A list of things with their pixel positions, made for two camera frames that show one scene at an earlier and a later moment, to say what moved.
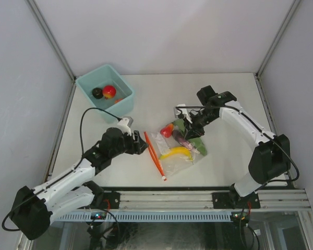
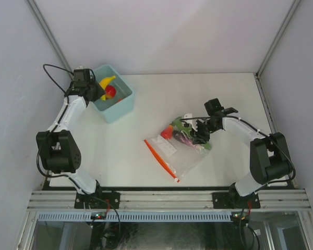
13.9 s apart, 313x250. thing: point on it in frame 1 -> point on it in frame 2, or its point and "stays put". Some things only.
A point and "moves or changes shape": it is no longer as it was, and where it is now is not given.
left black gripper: [137, 146] -> [100, 91]
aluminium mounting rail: [289, 200] stays put
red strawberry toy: [166, 131] stays put
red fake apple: [109, 91] stays put
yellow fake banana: [178, 150] -> [103, 84]
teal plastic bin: [107, 89] stays put
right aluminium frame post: [277, 37] stays put
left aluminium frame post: [34, 6] stays put
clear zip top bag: [176, 155] moves or changes shape
